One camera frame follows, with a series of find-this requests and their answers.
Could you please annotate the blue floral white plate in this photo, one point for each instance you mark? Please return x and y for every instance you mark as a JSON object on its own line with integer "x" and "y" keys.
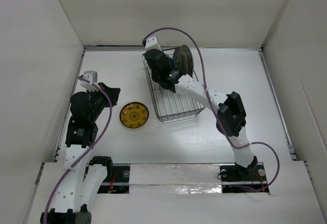
{"x": 190, "y": 63}

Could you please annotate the grey wire dish rack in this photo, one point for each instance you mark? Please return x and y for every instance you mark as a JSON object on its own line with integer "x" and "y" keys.
{"x": 169, "y": 105}

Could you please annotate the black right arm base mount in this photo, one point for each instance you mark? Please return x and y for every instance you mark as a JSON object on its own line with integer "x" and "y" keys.
{"x": 233, "y": 173}

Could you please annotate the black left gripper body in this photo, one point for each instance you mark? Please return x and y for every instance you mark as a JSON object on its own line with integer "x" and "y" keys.
{"x": 99, "y": 101}

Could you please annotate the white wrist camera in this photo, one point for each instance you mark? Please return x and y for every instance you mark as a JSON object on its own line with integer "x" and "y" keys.
{"x": 87, "y": 79}
{"x": 151, "y": 43}

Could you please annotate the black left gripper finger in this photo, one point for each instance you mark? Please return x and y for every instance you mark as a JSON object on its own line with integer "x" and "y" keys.
{"x": 111, "y": 100}
{"x": 111, "y": 92}

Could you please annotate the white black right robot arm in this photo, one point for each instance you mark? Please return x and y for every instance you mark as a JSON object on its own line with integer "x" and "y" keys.
{"x": 230, "y": 115}

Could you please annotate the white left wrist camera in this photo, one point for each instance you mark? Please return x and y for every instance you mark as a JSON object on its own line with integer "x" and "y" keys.
{"x": 87, "y": 79}

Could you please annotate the yellow plate brown rim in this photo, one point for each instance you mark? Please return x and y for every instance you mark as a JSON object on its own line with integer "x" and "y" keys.
{"x": 134, "y": 115}

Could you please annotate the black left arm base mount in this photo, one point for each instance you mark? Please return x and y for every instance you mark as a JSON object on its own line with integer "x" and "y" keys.
{"x": 118, "y": 181}

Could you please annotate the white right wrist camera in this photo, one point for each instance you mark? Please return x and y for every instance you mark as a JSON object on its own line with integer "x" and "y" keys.
{"x": 151, "y": 43}

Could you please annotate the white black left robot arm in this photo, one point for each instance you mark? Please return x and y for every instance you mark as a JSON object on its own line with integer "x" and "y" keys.
{"x": 73, "y": 194}

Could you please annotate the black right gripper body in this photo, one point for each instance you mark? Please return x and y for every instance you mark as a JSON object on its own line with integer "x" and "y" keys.
{"x": 155, "y": 77}

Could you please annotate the grey deer pattern plate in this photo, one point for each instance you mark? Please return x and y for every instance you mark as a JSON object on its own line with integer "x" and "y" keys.
{"x": 179, "y": 57}

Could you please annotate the dark blue leaf plate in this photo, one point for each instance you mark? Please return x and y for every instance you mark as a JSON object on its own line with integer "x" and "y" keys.
{"x": 171, "y": 62}

